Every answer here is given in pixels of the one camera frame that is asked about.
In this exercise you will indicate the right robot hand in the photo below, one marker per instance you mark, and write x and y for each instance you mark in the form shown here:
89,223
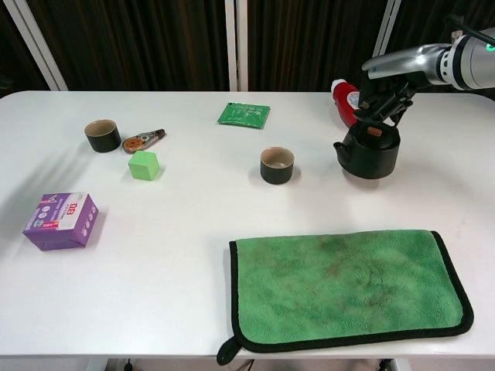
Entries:
410,62

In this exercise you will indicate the black teapot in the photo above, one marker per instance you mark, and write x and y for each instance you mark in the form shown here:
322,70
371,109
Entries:
367,162

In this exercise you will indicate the dark cup beige inside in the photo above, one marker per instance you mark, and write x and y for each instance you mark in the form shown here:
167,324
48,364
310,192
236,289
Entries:
276,174
102,143

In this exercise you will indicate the red bottle white cap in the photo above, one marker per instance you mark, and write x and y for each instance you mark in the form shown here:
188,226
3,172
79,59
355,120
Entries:
343,100

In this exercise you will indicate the dark pleated curtain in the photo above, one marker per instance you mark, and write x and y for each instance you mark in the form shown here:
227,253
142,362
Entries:
309,38
135,38

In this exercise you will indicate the green sachet packet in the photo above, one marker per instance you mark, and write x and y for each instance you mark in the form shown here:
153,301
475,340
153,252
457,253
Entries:
243,115

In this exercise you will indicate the green cloth black trim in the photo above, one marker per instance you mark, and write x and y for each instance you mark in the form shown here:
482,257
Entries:
348,286

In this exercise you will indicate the green cube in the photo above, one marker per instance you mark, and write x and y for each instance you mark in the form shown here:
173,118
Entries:
143,168

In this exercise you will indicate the orange correction tape dispenser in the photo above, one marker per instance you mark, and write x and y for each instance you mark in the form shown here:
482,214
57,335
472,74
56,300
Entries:
133,144

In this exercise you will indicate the purple cardboard box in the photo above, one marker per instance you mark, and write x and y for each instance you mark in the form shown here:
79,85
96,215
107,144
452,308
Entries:
58,228

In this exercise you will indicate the white frame post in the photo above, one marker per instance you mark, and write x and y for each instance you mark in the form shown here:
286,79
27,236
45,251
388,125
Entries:
236,42
38,42
383,35

